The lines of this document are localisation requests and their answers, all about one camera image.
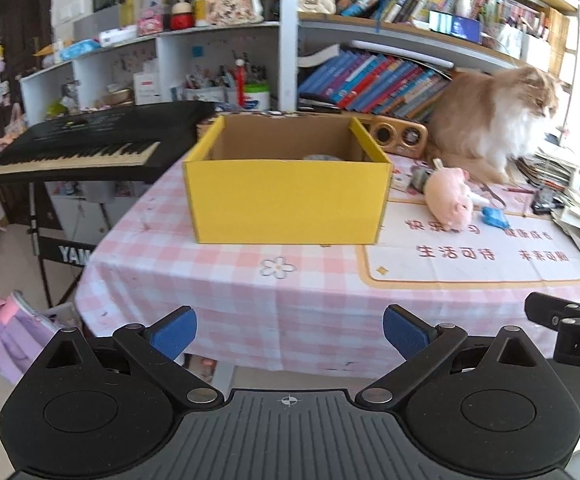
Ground pen holder with pens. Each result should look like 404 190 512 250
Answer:
184 58 271 111

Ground pile of papers and books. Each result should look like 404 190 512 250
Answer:
514 131 580 282

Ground small grey object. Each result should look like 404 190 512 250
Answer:
409 165 431 192

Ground orange and white cat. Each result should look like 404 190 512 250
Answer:
427 66 568 185

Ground tablet with lit screen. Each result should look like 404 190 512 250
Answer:
428 9 483 44

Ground wooden speaker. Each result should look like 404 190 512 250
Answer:
357 115 429 157

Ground wooden bookshelf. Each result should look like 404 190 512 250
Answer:
297 0 580 111

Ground dark door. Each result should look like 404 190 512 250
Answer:
0 0 54 227

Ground white printed desk mat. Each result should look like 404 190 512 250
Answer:
355 194 580 289

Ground blue tissue packet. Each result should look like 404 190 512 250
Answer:
59 39 102 61

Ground small blue toy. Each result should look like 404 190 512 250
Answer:
480 205 511 230

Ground pink backpack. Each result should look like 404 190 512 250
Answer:
0 289 79 386

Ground white tub with green label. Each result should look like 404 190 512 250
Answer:
242 83 271 111

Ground small pink box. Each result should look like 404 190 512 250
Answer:
137 14 165 37

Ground pink checkered cloth desktop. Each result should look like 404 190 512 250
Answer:
74 152 580 379

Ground white shelf unit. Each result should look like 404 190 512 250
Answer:
19 21 283 127

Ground yellow cardboard box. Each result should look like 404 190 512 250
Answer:
182 114 395 246

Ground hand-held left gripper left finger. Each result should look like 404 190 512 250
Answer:
44 306 223 407

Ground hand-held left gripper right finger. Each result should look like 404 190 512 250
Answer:
361 304 545 407

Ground flat white box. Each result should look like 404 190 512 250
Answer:
98 25 139 47

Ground black device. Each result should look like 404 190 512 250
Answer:
531 187 566 214

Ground black keyboard stand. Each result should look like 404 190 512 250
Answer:
27 182 117 311

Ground red and white box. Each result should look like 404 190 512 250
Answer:
133 72 163 107

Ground pink plush toy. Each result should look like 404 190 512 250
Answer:
423 159 491 230

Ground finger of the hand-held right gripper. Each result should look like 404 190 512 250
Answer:
524 292 580 333

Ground row of blue books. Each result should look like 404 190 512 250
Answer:
297 48 453 124

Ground black electronic keyboard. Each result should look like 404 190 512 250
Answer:
0 100 217 185

